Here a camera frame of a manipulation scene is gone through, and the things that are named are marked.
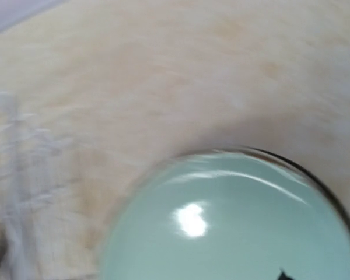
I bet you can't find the teal red flower plate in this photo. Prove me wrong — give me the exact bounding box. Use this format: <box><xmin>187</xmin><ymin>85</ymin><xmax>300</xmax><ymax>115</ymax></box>
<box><xmin>99</xmin><ymin>147</ymin><xmax>350</xmax><ymax>279</ymax></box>

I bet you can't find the white wire dish rack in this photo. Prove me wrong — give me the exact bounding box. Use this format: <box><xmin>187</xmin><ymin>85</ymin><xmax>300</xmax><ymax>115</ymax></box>
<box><xmin>0</xmin><ymin>93</ymin><xmax>72</xmax><ymax>279</ymax></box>

